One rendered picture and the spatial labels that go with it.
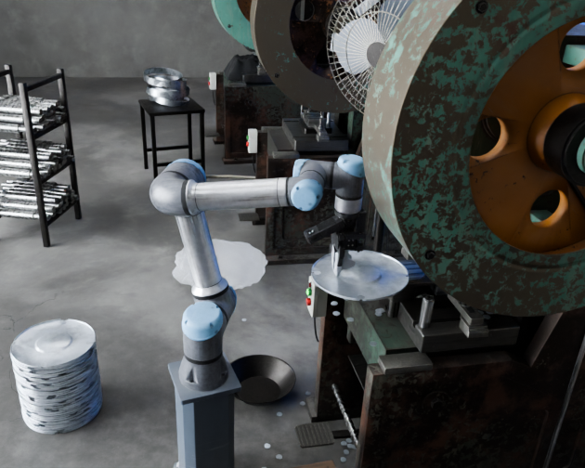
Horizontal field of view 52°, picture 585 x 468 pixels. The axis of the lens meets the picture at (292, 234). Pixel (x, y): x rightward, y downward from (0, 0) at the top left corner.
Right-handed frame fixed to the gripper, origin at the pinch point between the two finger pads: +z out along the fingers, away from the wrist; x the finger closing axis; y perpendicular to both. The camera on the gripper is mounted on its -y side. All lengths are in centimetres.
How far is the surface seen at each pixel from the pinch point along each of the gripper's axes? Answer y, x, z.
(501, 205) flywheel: 24, -40, -37
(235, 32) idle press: 8, 304, -27
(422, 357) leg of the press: 19.8, -24.0, 15.3
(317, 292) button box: 1.0, 20.3, 19.7
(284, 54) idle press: 9, 132, -40
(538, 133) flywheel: 27, -42, -54
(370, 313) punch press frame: 12.5, -1.0, 15.0
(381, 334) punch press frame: 11.9, -12.2, 15.0
